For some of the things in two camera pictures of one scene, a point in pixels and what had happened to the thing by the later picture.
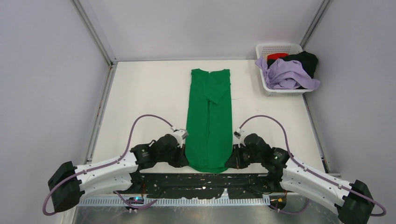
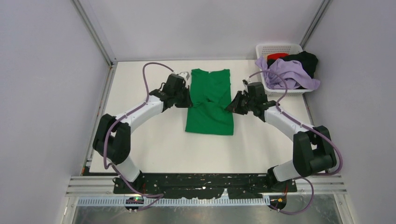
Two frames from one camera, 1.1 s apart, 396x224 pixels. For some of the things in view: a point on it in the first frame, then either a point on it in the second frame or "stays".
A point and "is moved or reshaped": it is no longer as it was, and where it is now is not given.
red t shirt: (275, 56) stays
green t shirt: (208, 144) is moved or reshaped
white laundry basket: (264, 49) stays
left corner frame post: (99, 39) stays
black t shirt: (308, 59) stays
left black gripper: (181, 160) -> (187, 103)
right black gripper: (235, 161) -> (235, 106)
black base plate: (204, 184) stays
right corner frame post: (314, 22) stays
